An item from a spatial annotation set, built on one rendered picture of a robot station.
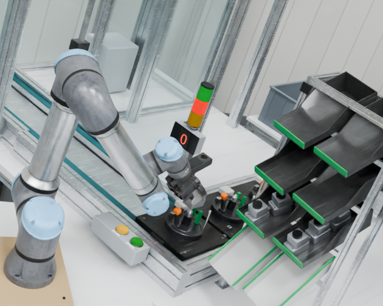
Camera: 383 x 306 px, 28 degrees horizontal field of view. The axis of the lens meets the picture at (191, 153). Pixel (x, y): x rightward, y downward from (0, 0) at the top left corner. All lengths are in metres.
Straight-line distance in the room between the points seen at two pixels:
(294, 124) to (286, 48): 3.68
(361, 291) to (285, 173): 0.80
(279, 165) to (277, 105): 2.23
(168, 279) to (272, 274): 0.33
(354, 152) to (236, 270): 0.55
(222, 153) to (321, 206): 1.31
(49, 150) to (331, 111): 0.83
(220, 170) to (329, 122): 1.15
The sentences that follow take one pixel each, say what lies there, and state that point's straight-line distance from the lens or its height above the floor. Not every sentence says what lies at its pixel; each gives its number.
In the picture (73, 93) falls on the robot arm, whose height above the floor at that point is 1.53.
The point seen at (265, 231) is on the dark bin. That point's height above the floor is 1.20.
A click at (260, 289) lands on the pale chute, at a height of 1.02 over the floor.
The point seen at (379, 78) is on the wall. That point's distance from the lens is 6.48.
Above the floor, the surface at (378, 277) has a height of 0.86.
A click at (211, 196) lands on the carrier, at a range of 2.88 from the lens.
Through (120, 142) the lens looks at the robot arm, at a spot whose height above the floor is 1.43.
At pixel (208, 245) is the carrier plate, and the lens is 2.59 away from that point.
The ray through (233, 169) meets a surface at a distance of 3.39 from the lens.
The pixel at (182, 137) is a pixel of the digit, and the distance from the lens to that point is 2.68.
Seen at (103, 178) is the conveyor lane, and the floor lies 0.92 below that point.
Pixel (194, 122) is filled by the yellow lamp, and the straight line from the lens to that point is 2.64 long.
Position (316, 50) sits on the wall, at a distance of 6.04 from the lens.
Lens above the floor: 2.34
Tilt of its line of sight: 26 degrees down
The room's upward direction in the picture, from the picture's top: 21 degrees clockwise
